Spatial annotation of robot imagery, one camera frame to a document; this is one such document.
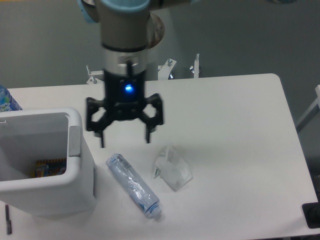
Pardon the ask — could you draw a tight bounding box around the black pen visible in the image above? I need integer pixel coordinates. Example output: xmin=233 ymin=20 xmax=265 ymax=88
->
xmin=5 ymin=204 xmax=12 ymax=235

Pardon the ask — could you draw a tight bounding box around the clear empty plastic bottle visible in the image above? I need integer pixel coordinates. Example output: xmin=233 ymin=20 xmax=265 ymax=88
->
xmin=105 ymin=153 xmax=162 ymax=219

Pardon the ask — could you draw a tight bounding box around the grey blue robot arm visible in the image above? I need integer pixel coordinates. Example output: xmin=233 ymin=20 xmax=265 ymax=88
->
xmin=77 ymin=0 xmax=194 ymax=147

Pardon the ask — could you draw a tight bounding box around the white frame bracket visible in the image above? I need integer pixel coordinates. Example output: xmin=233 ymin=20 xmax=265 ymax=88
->
xmin=86 ymin=65 xmax=104 ymax=85
xmin=189 ymin=53 xmax=201 ymax=79
xmin=157 ymin=58 xmax=177 ymax=81

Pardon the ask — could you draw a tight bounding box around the black clamp mount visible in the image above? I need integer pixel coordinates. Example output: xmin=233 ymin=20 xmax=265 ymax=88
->
xmin=302 ymin=202 xmax=320 ymax=229

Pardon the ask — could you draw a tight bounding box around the white frame bracket left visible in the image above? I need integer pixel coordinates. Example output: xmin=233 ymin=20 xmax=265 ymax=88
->
xmin=86 ymin=65 xmax=104 ymax=85

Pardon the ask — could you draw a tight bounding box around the white plastic trash can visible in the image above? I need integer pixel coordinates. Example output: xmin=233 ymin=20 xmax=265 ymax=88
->
xmin=0 ymin=107 xmax=96 ymax=216

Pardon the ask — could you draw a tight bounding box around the blue labelled bottle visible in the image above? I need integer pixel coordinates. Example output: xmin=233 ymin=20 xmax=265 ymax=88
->
xmin=0 ymin=85 xmax=22 ymax=112

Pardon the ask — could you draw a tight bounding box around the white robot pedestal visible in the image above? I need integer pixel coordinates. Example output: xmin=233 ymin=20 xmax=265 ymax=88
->
xmin=144 ymin=13 xmax=166 ymax=82

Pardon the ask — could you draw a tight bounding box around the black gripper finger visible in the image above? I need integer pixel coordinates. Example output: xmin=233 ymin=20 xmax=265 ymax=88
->
xmin=137 ymin=93 xmax=164 ymax=144
xmin=85 ymin=97 xmax=116 ymax=148

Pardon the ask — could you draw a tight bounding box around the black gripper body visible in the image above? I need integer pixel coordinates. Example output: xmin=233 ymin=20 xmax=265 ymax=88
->
xmin=103 ymin=70 xmax=147 ymax=122

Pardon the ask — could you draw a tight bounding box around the white frame bracket middle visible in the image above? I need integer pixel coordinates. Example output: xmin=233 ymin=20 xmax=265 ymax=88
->
xmin=157 ymin=58 xmax=177 ymax=81

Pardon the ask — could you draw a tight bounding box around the white frame bracket right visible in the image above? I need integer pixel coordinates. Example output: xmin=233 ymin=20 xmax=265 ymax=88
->
xmin=189 ymin=53 xmax=201 ymax=79

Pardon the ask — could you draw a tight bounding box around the crumpled clear plastic wrapper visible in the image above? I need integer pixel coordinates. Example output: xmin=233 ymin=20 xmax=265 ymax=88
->
xmin=152 ymin=143 xmax=194 ymax=192

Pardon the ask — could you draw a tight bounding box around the colourful snack package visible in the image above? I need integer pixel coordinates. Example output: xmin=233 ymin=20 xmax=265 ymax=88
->
xmin=34 ymin=158 xmax=67 ymax=178

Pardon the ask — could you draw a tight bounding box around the white metal frame leg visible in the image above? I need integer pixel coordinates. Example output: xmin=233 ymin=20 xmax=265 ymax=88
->
xmin=295 ymin=85 xmax=320 ymax=133

